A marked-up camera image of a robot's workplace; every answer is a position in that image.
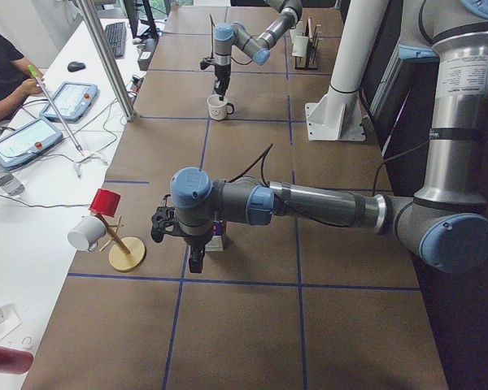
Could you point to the blue white milk carton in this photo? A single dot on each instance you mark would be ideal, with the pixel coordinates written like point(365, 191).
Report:
point(216, 243)

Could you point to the dark red bottle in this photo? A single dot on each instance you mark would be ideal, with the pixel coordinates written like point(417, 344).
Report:
point(14, 361)

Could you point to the black keyboard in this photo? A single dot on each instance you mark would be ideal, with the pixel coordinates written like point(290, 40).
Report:
point(115, 34)

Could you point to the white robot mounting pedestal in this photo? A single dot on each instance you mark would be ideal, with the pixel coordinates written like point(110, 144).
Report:
point(337, 116)

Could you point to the red cup on stand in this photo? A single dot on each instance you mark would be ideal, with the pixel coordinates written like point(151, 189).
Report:
point(105, 202)

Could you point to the white cup on rack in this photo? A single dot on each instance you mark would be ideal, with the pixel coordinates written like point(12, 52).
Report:
point(300, 46)

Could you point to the black wire rack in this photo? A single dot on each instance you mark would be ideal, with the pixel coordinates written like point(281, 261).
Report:
point(309, 29)

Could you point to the near teach pendant tablet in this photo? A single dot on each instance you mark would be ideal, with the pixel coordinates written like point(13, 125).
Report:
point(25, 144)

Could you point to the aluminium frame post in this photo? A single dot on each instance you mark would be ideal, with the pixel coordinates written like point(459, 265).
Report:
point(96, 31)

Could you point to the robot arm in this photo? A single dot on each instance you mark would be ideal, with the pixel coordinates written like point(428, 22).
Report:
point(225, 36)
point(443, 222)

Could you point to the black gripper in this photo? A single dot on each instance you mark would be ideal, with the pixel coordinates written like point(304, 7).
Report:
point(220, 73)
point(195, 242)

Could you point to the far teach pendant tablet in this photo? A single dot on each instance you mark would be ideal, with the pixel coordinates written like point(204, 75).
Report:
point(74, 99)

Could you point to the black computer mouse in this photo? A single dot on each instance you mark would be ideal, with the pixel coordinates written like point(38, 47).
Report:
point(75, 66)

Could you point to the white mug on stand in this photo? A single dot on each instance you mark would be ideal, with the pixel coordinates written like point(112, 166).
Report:
point(86, 234)

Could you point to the slanted metal rod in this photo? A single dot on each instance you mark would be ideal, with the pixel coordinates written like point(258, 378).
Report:
point(33, 72)

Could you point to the white smiley mug black handle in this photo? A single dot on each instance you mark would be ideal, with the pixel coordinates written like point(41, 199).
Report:
point(219, 110)

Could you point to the blue tape line near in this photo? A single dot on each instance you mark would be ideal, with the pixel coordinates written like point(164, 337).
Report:
point(247, 283)

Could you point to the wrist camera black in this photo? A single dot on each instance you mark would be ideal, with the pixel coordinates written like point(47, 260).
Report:
point(206, 63)
point(164, 221)

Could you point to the teach pendant tablet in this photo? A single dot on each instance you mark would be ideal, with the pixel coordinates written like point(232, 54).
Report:
point(25, 144)
point(74, 99)

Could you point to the seated person black shirt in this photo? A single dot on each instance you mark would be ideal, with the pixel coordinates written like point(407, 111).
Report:
point(16, 81)

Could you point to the wooden mug tree stand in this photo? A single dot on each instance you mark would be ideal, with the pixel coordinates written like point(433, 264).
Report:
point(126, 253)

